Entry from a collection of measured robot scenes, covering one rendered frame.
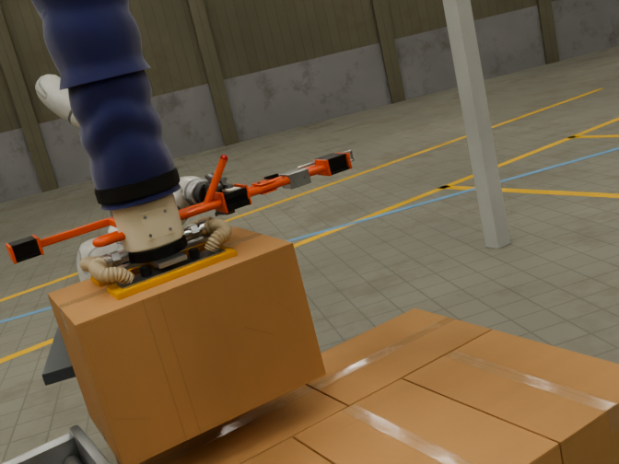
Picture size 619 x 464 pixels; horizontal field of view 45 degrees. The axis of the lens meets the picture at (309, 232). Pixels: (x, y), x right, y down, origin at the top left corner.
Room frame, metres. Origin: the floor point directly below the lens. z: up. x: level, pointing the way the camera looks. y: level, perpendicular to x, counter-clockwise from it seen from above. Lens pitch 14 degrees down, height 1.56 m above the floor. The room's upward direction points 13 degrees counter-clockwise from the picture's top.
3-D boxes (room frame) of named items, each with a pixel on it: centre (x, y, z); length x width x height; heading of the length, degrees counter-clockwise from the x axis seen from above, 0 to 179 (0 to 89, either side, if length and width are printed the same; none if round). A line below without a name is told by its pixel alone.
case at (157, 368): (1.98, 0.40, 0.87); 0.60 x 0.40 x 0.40; 116
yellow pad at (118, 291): (1.90, 0.38, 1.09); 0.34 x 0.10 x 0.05; 116
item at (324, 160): (2.25, -0.12, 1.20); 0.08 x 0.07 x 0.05; 116
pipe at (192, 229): (1.99, 0.42, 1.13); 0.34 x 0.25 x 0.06; 116
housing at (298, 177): (2.20, 0.00, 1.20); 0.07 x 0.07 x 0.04; 26
